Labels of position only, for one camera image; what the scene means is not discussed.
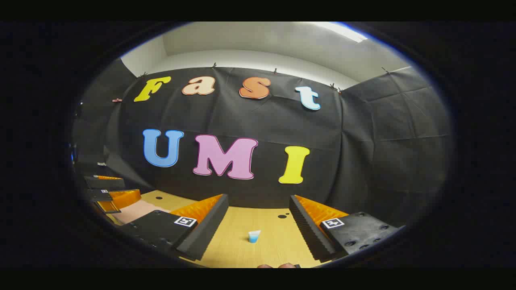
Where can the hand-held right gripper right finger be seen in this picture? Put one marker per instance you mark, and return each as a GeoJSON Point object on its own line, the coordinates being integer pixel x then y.
{"type": "Point", "coordinates": [308, 233]}

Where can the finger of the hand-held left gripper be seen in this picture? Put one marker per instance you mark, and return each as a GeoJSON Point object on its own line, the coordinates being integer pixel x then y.
{"type": "Point", "coordinates": [123, 198]}
{"type": "Point", "coordinates": [105, 183]}

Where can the white blue skincare tube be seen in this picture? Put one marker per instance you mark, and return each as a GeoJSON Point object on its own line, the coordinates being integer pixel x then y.
{"type": "Point", "coordinates": [254, 237]}

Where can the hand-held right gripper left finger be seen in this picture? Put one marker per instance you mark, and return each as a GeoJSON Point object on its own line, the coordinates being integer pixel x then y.
{"type": "Point", "coordinates": [203, 237]}

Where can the pink suitcase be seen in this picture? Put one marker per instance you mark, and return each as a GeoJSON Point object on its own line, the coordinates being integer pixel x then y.
{"type": "Point", "coordinates": [137, 210]}

